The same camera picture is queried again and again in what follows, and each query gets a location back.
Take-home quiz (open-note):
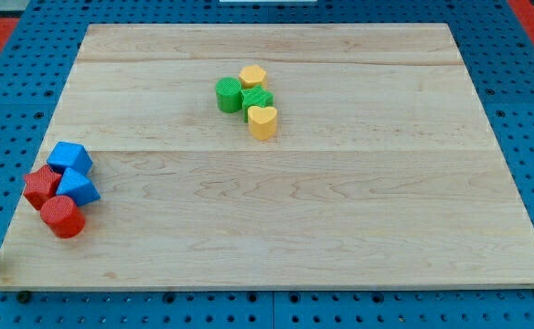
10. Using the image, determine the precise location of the blue triangle block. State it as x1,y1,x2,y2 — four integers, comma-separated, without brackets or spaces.
56,168,101,207

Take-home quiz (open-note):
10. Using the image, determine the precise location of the yellow heart block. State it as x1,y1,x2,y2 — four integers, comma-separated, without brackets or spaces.
247,106,278,141

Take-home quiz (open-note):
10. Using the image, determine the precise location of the red cylinder block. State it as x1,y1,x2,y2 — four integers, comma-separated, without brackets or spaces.
39,196,86,239

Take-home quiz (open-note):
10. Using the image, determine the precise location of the red star block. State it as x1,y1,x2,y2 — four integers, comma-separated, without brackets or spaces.
23,164,62,210

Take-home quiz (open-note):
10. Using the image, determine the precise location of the blue cube block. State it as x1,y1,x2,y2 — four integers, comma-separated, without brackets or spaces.
47,141,92,175

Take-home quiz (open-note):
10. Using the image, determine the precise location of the green cylinder block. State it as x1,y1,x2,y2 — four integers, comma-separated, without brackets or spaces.
215,77,242,113

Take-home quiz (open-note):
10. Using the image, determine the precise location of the wooden board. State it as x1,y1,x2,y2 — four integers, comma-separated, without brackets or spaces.
0,23,534,292

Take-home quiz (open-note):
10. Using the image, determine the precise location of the green star block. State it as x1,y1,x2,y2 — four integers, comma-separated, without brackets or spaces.
240,85,273,122

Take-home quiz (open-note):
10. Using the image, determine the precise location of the yellow hexagon block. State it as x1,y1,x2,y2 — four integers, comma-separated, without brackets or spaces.
239,65,267,89

